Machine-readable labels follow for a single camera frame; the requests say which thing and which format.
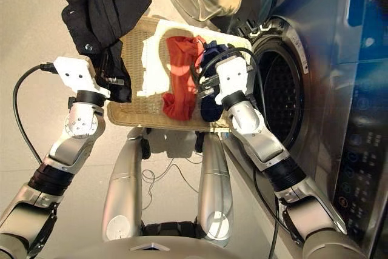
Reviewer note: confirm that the navy blue garment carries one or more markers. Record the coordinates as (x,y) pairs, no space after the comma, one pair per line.
(209,110)

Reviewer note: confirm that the coral red garment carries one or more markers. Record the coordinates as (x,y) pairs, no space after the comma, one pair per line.
(179,59)

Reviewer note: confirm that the black garment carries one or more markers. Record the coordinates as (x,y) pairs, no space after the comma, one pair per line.
(115,4)

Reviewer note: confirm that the pale woven laundry basket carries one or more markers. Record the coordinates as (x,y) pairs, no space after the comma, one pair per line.
(136,59)

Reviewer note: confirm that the dark wheeled basket stand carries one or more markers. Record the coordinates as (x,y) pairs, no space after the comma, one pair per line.
(145,150)

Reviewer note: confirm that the grey front-load washing machine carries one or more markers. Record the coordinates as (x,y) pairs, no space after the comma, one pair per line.
(327,89)

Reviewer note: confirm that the silver robot leg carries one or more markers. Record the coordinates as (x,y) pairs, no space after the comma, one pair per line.
(124,195)
(212,186)

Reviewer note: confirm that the silver robot torso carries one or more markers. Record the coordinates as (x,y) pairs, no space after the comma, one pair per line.
(151,250)

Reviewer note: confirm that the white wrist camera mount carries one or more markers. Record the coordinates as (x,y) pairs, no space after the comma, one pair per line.
(233,74)
(75,74)

